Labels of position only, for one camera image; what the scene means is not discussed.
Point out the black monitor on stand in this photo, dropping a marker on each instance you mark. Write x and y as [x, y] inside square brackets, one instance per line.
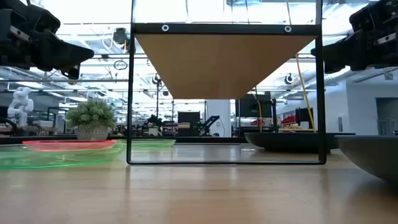
[253, 107]

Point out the black table frame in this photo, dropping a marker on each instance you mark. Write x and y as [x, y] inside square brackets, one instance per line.
[192, 140]

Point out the black background screen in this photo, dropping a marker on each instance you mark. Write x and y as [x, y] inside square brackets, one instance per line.
[189, 117]

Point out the small green potted plant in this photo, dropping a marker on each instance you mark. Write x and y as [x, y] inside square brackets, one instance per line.
[91, 115]

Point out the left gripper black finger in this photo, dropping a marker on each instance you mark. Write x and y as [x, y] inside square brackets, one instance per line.
[62, 54]
[73, 73]

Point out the wooden tray block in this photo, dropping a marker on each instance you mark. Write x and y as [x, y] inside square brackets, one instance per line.
[217, 62]

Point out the black background robot arm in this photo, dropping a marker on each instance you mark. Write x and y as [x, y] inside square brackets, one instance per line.
[205, 126]

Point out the transparent green plastic plate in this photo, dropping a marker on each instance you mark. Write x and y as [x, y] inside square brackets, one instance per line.
[46, 161]
[152, 143]

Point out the red background items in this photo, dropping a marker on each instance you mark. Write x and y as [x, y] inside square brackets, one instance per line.
[288, 120]

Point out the transparent pink plastic plate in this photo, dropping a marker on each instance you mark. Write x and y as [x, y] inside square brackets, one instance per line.
[70, 145]

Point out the white robot figure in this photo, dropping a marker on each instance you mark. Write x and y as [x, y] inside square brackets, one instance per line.
[20, 105]

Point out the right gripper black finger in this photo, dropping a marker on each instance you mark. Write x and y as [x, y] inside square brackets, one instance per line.
[329, 66]
[342, 53]

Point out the dark teal plate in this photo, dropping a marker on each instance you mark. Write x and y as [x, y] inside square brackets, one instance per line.
[289, 142]
[373, 155]

